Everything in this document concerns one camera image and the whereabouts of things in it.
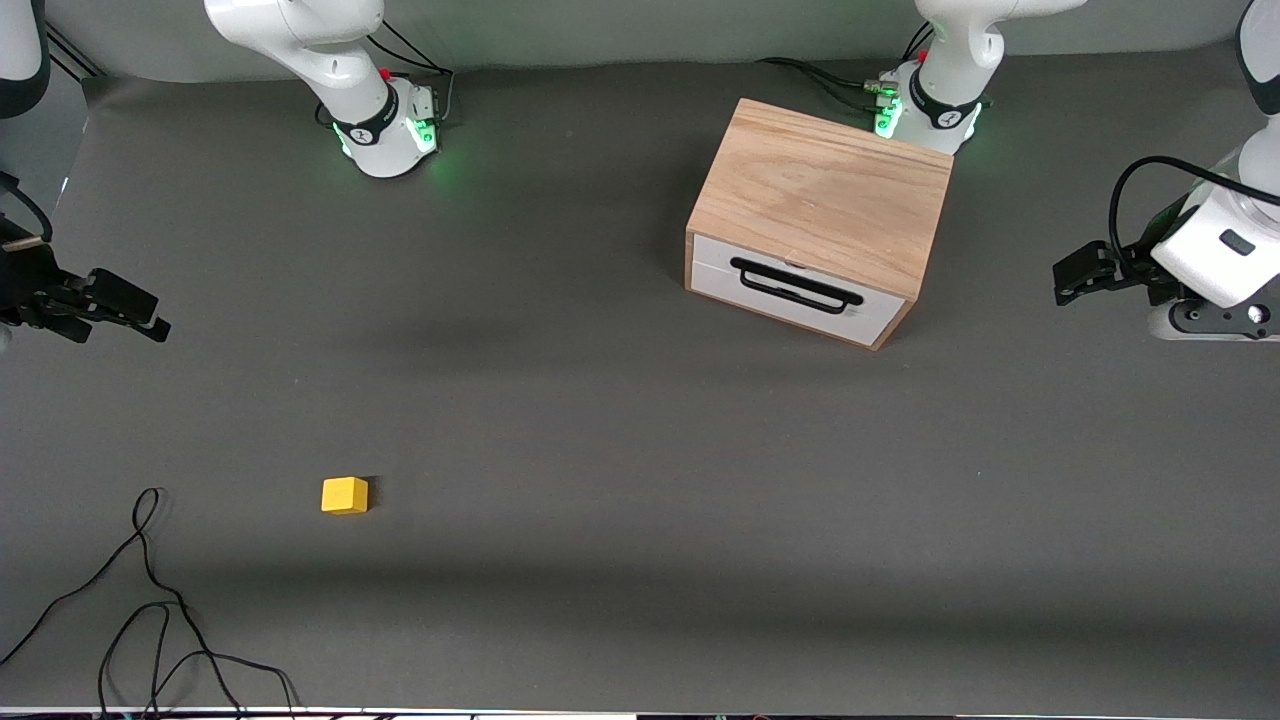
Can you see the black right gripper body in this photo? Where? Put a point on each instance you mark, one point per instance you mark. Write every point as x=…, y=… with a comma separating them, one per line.
x=30, y=283

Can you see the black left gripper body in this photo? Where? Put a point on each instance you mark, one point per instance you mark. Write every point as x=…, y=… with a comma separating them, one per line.
x=1132, y=276

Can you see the yellow cube block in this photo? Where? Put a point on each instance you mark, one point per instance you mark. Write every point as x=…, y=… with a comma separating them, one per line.
x=344, y=495

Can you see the white-fronted wooden drawer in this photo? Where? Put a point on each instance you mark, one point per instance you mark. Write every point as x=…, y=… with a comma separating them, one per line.
x=715, y=265

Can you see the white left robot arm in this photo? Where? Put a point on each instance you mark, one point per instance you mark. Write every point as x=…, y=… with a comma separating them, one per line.
x=945, y=60

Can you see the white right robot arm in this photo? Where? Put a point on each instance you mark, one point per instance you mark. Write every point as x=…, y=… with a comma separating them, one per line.
x=330, y=60

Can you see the wooden drawer cabinet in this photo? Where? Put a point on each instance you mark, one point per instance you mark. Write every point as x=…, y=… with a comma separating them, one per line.
x=825, y=190

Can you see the dark grey table mat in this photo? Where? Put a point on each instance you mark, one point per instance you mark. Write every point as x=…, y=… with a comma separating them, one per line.
x=600, y=450

